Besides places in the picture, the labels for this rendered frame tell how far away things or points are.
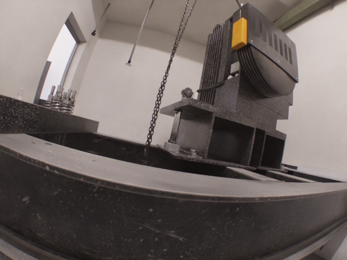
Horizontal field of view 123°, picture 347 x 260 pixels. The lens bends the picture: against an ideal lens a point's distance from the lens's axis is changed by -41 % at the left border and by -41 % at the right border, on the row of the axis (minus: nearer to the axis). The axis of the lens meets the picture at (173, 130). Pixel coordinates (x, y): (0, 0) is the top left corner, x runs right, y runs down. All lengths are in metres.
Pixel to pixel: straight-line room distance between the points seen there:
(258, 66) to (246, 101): 0.19
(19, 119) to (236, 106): 0.79
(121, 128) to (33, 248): 2.76
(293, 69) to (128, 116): 2.65
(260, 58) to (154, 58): 2.74
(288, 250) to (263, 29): 0.96
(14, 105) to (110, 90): 2.82
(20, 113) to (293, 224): 0.79
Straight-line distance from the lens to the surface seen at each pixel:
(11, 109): 0.38
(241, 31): 0.79
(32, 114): 0.45
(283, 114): 1.11
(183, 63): 3.42
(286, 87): 0.94
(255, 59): 0.76
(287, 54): 1.05
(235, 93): 0.81
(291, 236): 0.63
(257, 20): 0.93
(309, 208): 0.65
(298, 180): 0.82
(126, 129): 3.00
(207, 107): 0.68
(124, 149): 1.05
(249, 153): 0.78
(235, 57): 1.01
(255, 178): 0.54
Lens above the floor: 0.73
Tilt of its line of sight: 3 degrees up
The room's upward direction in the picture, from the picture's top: 12 degrees clockwise
